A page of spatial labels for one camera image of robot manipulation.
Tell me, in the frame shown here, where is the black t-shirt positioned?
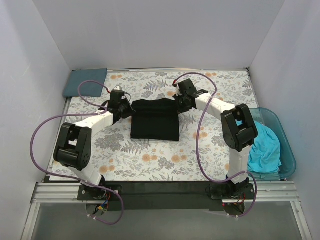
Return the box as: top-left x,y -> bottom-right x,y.
130,98 -> 180,142

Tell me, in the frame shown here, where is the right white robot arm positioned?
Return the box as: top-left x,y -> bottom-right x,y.
172,79 -> 258,196

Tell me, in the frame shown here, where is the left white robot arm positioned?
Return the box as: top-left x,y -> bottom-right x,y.
53,89 -> 135,188

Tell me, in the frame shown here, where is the folded grey-blue t-shirt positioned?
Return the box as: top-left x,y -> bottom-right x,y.
62,67 -> 108,98

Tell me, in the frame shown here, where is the floral patterned table mat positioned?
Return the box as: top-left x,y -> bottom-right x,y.
67,71 -> 258,181

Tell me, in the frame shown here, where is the turquoise t-shirt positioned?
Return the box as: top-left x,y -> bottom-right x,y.
247,121 -> 282,174

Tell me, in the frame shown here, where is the teal plastic bin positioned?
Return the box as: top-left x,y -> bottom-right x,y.
249,106 -> 297,180

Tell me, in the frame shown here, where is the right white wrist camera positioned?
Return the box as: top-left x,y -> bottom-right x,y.
172,80 -> 182,99

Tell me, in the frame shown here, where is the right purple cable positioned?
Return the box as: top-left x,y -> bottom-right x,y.
172,72 -> 258,222

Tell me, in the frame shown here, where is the purple cable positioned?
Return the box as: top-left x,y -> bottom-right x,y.
29,79 -> 125,225
172,72 -> 258,222

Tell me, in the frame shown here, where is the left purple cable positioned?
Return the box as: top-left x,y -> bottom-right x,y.
29,79 -> 125,225

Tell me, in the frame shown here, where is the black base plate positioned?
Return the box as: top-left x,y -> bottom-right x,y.
77,179 -> 258,211

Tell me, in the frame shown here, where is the aluminium frame rail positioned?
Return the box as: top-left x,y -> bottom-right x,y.
31,181 -> 300,203

